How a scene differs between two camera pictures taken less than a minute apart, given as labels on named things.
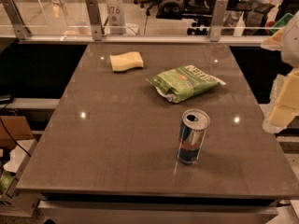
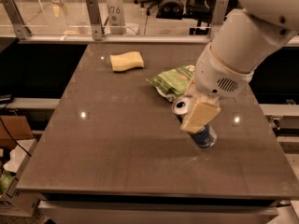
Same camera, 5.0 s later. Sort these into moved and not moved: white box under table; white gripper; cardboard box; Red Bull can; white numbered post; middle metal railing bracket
Moved: Red Bull can; white gripper
Not moved: cardboard box; white numbered post; white box under table; middle metal railing bracket
